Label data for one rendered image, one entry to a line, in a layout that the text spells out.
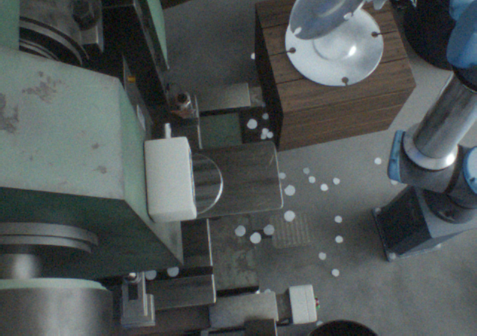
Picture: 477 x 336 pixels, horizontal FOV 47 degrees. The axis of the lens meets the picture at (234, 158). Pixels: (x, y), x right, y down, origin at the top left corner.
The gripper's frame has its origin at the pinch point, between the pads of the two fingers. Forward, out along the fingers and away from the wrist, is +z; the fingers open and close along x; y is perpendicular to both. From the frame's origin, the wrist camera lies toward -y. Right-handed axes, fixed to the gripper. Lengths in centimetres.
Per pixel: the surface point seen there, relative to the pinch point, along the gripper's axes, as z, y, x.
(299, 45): 23.8, 8.3, 3.2
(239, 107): 11, 44, -24
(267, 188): -6, 65, -27
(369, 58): 9.1, 8.4, 17.9
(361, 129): 26, 19, 41
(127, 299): 10, 91, -40
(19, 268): -35, 92, -80
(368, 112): 16.2, 19.1, 30.9
